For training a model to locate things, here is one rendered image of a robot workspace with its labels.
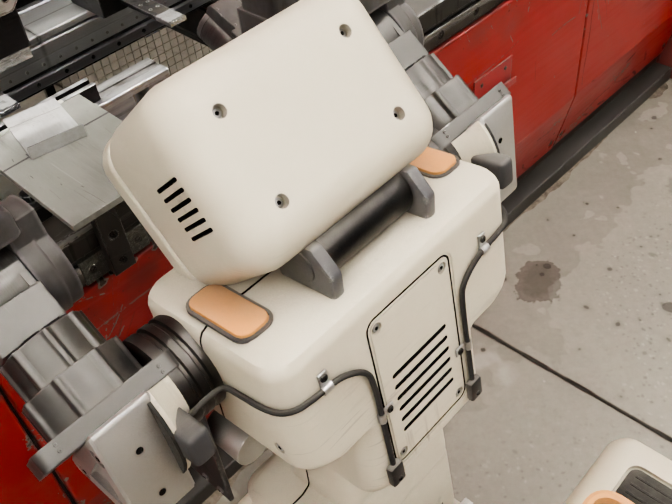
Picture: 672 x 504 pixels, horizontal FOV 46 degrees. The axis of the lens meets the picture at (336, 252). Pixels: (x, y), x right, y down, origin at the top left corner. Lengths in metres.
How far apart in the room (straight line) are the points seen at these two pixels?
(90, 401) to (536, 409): 1.55
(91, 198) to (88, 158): 0.09
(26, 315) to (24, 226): 0.07
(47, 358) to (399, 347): 0.26
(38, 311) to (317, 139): 0.24
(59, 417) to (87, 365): 0.04
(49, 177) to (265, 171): 0.67
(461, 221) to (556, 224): 1.83
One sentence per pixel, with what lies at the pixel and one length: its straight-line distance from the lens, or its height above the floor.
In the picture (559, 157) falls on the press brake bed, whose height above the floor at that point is 0.05.
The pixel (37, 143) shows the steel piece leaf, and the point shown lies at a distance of 1.21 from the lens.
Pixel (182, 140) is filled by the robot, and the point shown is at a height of 1.36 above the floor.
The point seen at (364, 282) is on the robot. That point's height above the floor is 1.24.
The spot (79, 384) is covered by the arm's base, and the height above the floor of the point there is 1.23.
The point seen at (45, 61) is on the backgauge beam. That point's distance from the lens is 1.59.
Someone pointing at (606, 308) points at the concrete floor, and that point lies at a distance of 2.26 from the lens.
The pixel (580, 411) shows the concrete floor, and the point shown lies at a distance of 2.04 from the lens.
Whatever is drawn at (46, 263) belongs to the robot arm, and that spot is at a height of 1.26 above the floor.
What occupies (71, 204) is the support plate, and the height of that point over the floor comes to 1.00.
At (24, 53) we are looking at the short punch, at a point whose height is 1.09.
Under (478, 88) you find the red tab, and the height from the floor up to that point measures 0.60.
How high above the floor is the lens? 1.67
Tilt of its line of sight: 44 degrees down
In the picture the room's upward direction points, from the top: 7 degrees counter-clockwise
